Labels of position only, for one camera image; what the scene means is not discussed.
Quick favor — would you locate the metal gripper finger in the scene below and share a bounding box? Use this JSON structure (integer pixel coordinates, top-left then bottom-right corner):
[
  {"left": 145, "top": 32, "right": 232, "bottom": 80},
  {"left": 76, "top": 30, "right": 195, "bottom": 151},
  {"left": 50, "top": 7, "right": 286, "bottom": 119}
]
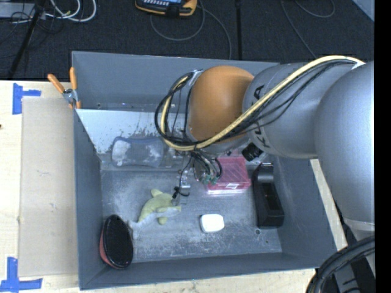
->
[
  {"left": 178, "top": 175, "right": 192, "bottom": 197},
  {"left": 171, "top": 186, "right": 182, "bottom": 208}
]

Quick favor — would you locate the green and grey toy dolphin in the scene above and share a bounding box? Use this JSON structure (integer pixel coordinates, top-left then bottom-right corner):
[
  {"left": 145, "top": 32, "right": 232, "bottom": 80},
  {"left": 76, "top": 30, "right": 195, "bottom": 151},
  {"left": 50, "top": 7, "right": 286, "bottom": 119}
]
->
[{"left": 128, "top": 189, "right": 183, "bottom": 241}]

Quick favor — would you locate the pink plastic box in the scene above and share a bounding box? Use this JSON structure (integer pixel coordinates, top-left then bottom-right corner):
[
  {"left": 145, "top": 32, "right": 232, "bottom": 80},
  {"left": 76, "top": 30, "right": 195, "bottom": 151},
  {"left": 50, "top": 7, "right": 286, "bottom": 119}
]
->
[{"left": 206, "top": 155, "right": 252, "bottom": 195}]

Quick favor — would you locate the white rounded soap bar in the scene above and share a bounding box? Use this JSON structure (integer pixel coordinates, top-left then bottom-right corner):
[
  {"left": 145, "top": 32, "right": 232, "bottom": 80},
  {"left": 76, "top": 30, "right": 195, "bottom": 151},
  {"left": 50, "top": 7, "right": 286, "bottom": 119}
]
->
[{"left": 200, "top": 213, "right": 225, "bottom": 233}]

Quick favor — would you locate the grey metal bin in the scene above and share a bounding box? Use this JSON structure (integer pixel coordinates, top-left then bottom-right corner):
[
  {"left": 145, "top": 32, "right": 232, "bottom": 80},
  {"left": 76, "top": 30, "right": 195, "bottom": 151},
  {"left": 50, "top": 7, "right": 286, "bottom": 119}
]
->
[{"left": 71, "top": 51, "right": 338, "bottom": 290}]

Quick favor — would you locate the clear plastic bottle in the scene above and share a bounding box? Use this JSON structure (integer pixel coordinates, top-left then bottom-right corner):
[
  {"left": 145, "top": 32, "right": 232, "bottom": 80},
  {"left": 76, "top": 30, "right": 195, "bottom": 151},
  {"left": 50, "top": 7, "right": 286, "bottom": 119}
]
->
[{"left": 110, "top": 136, "right": 185, "bottom": 169}]

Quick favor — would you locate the black oval brush red rim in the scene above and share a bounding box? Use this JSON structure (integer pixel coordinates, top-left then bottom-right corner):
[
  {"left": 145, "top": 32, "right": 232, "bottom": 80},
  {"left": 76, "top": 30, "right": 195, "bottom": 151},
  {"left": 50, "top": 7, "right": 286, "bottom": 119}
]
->
[{"left": 99, "top": 214, "right": 134, "bottom": 270}]

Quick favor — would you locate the black rectangular box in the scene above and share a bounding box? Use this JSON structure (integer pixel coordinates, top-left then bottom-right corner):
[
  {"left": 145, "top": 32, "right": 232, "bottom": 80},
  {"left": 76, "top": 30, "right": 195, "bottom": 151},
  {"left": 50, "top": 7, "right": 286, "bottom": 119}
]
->
[{"left": 250, "top": 162, "right": 285, "bottom": 229}]

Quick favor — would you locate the pale wood flat board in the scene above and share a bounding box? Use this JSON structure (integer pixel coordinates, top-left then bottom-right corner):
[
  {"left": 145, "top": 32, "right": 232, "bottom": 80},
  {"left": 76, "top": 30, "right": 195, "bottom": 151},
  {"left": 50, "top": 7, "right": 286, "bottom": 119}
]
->
[{"left": 17, "top": 96, "right": 79, "bottom": 278}]

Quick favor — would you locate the black cylinder on white bracket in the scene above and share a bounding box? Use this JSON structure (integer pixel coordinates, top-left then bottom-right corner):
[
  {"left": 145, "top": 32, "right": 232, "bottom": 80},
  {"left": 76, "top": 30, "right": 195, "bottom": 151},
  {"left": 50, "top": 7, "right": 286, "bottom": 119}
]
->
[{"left": 241, "top": 143, "right": 265, "bottom": 162}]

